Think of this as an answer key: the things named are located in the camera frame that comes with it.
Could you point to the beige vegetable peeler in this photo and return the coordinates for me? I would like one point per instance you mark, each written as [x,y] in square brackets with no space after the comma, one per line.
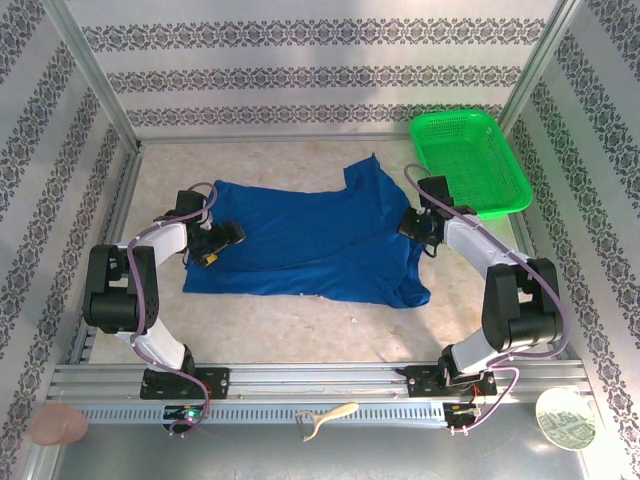
[332,414]

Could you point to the aluminium back rail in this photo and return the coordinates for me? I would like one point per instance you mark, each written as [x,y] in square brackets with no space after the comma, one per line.
[250,138]

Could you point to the aluminium frame post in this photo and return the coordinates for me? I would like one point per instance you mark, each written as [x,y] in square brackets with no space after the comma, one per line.
[533,75]
[95,75]

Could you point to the blue printed t-shirt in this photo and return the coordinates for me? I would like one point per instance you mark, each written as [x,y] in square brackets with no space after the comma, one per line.
[310,240]

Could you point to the round brown object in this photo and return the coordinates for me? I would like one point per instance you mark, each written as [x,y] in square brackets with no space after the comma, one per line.
[57,425]

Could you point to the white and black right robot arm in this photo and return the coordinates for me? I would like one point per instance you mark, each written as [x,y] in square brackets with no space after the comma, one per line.
[475,240]

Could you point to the round green patterned plate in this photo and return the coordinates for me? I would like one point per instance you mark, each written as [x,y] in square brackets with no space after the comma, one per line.
[565,420]

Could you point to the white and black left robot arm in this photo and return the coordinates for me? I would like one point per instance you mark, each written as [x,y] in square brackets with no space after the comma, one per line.
[165,240]

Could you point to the green plastic basket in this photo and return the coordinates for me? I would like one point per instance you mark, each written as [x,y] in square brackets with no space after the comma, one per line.
[470,160]

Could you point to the aluminium side rail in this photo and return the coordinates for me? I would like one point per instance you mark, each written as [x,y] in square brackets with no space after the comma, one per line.
[534,240]
[117,210]

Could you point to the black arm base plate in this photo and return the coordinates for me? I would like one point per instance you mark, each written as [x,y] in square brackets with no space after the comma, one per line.
[420,382]
[217,382]

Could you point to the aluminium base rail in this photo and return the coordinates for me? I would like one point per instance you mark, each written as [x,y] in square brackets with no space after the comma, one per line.
[320,380]

